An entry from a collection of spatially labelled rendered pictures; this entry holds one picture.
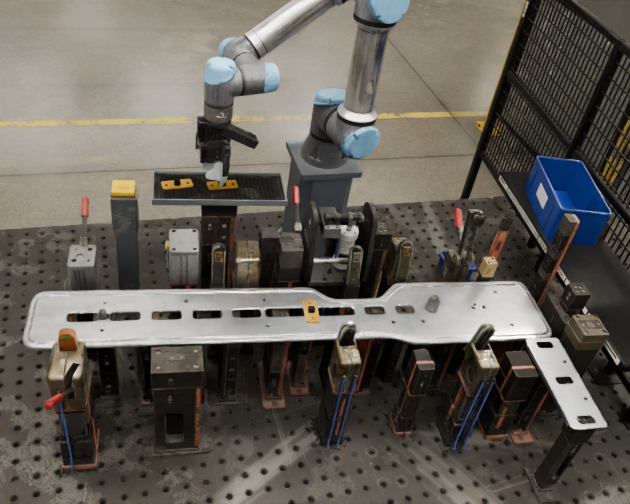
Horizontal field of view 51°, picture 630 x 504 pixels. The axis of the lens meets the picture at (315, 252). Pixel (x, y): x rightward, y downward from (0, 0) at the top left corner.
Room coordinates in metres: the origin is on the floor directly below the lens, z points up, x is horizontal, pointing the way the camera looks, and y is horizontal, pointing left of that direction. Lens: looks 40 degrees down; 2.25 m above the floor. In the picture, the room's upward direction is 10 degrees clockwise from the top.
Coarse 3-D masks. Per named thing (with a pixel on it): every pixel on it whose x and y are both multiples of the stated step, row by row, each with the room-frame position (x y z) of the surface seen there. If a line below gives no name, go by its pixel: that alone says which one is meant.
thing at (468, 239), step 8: (472, 216) 1.53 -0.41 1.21; (480, 216) 1.51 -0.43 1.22; (472, 224) 1.54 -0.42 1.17; (480, 224) 1.50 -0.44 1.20; (464, 232) 1.53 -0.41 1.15; (472, 232) 1.53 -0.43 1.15; (464, 240) 1.51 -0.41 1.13; (472, 240) 1.53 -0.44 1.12; (464, 248) 1.51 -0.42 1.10; (472, 248) 1.52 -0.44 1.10
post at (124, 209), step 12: (120, 204) 1.41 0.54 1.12; (132, 204) 1.42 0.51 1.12; (120, 216) 1.41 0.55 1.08; (132, 216) 1.42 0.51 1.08; (120, 228) 1.41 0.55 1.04; (132, 228) 1.42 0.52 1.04; (120, 240) 1.42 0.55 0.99; (132, 240) 1.43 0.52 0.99; (120, 252) 1.42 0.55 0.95; (132, 252) 1.43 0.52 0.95; (120, 264) 1.42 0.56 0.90; (132, 264) 1.42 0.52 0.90; (120, 276) 1.41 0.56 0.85; (132, 276) 1.42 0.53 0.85; (120, 288) 1.41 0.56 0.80; (132, 288) 1.42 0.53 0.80; (132, 312) 1.41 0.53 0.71
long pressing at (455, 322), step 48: (240, 288) 1.29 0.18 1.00; (288, 288) 1.33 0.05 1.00; (432, 288) 1.43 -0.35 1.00; (480, 288) 1.47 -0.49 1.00; (48, 336) 1.02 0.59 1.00; (96, 336) 1.05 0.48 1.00; (144, 336) 1.07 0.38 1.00; (192, 336) 1.10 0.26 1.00; (240, 336) 1.13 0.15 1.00; (288, 336) 1.16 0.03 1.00; (336, 336) 1.19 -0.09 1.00; (384, 336) 1.22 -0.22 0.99; (432, 336) 1.25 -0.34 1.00; (528, 336) 1.31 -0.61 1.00
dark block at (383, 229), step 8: (384, 224) 1.54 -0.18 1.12; (376, 232) 1.49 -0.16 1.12; (384, 232) 1.50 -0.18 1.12; (376, 240) 1.49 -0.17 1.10; (384, 240) 1.50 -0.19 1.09; (376, 248) 1.49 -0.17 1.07; (384, 248) 1.50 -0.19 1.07; (376, 256) 1.50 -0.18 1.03; (384, 256) 1.50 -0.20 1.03; (376, 264) 1.50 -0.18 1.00; (368, 272) 1.49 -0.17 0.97; (376, 272) 1.50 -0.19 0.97; (368, 280) 1.49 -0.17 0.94; (376, 280) 1.50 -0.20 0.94; (360, 288) 1.52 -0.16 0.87; (368, 288) 1.50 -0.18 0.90; (360, 296) 1.50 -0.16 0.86; (368, 296) 1.50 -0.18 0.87
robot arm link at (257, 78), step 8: (240, 56) 1.62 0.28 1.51; (248, 56) 1.62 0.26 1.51; (240, 64) 1.60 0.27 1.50; (248, 64) 1.58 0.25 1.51; (256, 64) 1.58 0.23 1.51; (264, 64) 1.59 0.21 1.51; (272, 64) 1.60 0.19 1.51; (240, 72) 1.53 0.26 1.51; (248, 72) 1.54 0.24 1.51; (256, 72) 1.55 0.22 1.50; (264, 72) 1.57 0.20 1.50; (272, 72) 1.58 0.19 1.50; (248, 80) 1.53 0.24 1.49; (256, 80) 1.54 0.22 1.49; (264, 80) 1.55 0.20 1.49; (272, 80) 1.57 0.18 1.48; (248, 88) 1.53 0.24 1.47; (256, 88) 1.54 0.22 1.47; (264, 88) 1.55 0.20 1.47; (272, 88) 1.57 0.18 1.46
